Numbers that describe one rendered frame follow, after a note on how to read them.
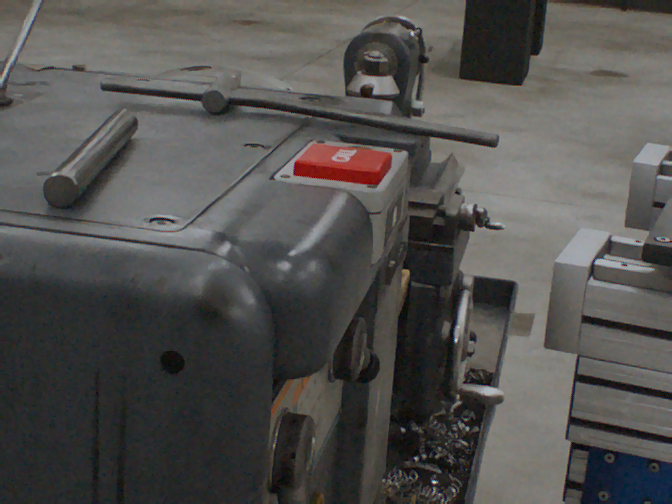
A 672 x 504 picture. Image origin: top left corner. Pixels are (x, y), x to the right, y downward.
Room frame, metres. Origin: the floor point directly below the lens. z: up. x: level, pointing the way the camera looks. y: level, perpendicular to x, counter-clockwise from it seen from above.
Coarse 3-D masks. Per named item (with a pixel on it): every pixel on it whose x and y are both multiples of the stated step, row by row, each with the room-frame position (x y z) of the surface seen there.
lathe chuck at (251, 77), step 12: (168, 72) 1.39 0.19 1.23; (180, 72) 1.37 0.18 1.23; (192, 72) 1.36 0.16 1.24; (204, 72) 1.36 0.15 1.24; (216, 72) 1.37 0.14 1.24; (252, 72) 1.40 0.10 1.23; (240, 84) 1.34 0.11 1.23; (252, 84) 1.35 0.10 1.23; (264, 84) 1.37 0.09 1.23; (276, 84) 1.39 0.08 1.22
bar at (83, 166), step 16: (128, 112) 0.95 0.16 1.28; (112, 128) 0.89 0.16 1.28; (128, 128) 0.92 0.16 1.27; (80, 144) 0.84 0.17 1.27; (96, 144) 0.84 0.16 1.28; (112, 144) 0.86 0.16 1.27; (80, 160) 0.79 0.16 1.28; (96, 160) 0.81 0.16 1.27; (48, 176) 0.76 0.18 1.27; (64, 176) 0.76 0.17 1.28; (80, 176) 0.77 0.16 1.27; (96, 176) 0.81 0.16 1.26; (48, 192) 0.76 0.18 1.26; (64, 192) 0.76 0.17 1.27; (80, 192) 0.76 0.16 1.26
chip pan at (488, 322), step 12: (480, 312) 2.65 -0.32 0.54; (492, 312) 2.66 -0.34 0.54; (504, 312) 2.67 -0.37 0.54; (480, 324) 2.58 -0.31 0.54; (492, 324) 2.58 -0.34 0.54; (504, 324) 2.59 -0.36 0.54; (480, 336) 2.51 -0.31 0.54; (492, 336) 2.51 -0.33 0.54; (480, 348) 2.44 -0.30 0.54; (492, 348) 2.45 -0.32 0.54; (468, 360) 2.37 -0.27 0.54; (480, 360) 2.38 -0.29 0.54; (492, 360) 2.38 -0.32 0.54; (492, 384) 2.26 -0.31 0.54
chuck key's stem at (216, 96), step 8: (232, 72) 1.17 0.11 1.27; (240, 72) 1.18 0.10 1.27; (216, 80) 1.11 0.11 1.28; (224, 80) 1.10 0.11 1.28; (232, 80) 1.12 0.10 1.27; (208, 88) 1.07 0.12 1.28; (216, 88) 1.07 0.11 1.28; (224, 88) 1.08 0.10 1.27; (232, 88) 1.10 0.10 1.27; (208, 96) 1.07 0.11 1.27; (216, 96) 1.07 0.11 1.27; (224, 96) 1.07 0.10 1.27; (208, 104) 1.07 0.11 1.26; (216, 104) 1.07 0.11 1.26; (224, 104) 1.07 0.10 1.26; (216, 112) 1.07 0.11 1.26
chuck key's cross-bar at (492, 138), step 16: (112, 80) 1.09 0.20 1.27; (128, 80) 1.09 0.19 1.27; (160, 96) 1.09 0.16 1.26; (176, 96) 1.08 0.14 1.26; (192, 96) 1.08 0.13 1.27; (240, 96) 1.08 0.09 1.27; (256, 96) 1.08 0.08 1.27; (272, 96) 1.08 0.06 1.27; (304, 112) 1.07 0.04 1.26; (320, 112) 1.07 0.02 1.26; (336, 112) 1.06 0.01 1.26; (352, 112) 1.06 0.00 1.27; (368, 112) 1.06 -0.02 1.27; (384, 128) 1.05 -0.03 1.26; (400, 128) 1.05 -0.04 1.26; (416, 128) 1.04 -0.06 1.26; (432, 128) 1.04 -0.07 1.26; (448, 128) 1.04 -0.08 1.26; (464, 128) 1.03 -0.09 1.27; (480, 144) 1.03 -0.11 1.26; (496, 144) 1.02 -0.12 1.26
